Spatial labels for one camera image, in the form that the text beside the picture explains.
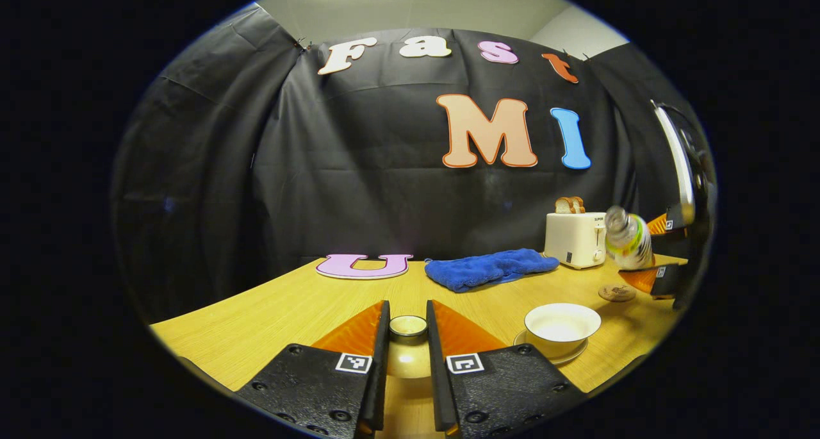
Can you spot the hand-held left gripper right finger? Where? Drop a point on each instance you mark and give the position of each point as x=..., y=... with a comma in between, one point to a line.
x=437, y=362

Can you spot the white toaster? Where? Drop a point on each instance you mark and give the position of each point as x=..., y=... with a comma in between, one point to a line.
x=573, y=240

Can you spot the blue towel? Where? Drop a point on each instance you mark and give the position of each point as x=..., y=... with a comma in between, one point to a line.
x=490, y=269

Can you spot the pink paper cutout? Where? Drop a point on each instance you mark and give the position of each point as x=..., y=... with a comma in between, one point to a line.
x=362, y=271

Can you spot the black backdrop cloth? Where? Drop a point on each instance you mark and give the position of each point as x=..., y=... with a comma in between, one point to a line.
x=359, y=170

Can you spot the round brown coaster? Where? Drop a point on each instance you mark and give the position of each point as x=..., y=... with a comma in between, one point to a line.
x=617, y=293

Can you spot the cream teacup lid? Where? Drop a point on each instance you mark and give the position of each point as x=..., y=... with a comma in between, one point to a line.
x=408, y=362

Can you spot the white saucer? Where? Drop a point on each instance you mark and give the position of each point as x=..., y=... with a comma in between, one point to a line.
x=573, y=358

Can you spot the clear water bottle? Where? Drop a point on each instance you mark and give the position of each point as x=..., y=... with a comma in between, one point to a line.
x=630, y=240

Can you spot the bread slice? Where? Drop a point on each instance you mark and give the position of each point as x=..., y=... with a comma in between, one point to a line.
x=578, y=204
x=564, y=205

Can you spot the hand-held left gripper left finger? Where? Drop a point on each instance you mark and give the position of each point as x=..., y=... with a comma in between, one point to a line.
x=379, y=362

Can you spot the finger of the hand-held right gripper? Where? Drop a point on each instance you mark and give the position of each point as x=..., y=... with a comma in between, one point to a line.
x=669, y=227
x=660, y=281

